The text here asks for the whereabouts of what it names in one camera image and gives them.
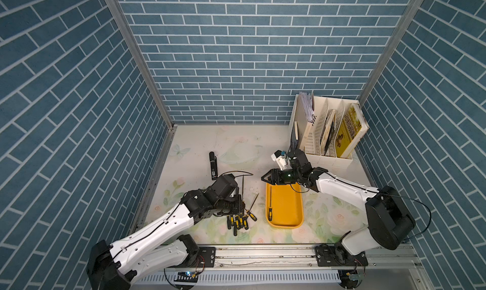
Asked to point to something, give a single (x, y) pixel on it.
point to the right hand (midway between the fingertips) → (266, 179)
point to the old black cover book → (329, 130)
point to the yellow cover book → (351, 126)
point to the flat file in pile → (245, 222)
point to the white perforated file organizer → (324, 127)
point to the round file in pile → (241, 224)
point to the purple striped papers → (308, 106)
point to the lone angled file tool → (250, 213)
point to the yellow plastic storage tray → (286, 201)
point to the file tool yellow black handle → (270, 211)
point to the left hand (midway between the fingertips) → (249, 209)
